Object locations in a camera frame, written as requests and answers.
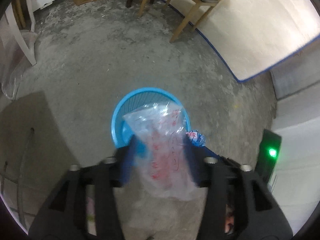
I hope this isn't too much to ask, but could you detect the blue white wrapper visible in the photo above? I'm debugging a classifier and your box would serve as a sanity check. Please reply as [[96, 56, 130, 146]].
[[186, 130, 206, 147]]

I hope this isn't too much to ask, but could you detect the white side table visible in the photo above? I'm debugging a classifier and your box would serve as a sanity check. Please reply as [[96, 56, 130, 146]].
[[5, 0, 36, 66]]

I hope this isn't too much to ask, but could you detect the blue plastic waste basket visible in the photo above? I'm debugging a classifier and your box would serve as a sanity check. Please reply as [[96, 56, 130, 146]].
[[111, 87, 191, 148]]

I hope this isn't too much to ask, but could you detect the clear plastic bag red print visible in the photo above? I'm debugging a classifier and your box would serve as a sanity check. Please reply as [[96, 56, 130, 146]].
[[130, 106, 196, 201]]

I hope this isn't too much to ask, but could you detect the person left hand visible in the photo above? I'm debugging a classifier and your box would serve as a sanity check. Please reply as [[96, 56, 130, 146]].
[[225, 204, 234, 235]]

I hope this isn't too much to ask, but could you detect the white mattress blue edge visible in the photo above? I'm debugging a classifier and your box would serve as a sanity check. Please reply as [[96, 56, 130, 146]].
[[154, 0, 320, 83]]

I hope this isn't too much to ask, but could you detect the black device green light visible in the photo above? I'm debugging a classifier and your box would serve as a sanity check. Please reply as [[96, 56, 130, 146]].
[[255, 129, 282, 184]]

